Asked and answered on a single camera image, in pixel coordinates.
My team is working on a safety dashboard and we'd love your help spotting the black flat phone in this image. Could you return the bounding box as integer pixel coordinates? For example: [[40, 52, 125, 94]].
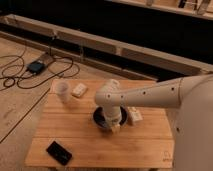
[[46, 141, 72, 166]]

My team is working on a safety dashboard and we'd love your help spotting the translucent plastic cup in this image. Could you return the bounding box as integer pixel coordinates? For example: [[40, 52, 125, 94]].
[[54, 82, 70, 103]]

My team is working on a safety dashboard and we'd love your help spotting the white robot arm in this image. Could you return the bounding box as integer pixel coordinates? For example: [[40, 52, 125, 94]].
[[95, 74, 213, 171]]

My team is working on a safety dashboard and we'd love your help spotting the dark ceramic bowl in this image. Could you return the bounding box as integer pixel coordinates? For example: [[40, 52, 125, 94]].
[[93, 107, 128, 130]]

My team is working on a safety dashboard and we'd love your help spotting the white block right side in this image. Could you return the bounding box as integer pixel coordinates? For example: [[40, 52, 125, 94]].
[[128, 107, 143, 125]]

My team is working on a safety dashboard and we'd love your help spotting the wooden shelf rail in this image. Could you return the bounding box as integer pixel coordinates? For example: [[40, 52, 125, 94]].
[[0, 14, 213, 80]]

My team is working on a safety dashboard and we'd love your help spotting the blue power adapter box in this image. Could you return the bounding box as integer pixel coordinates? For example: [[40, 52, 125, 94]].
[[27, 61, 45, 74]]

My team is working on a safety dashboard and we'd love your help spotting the white block near cup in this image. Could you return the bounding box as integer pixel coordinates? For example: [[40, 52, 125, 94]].
[[72, 83, 88, 98]]

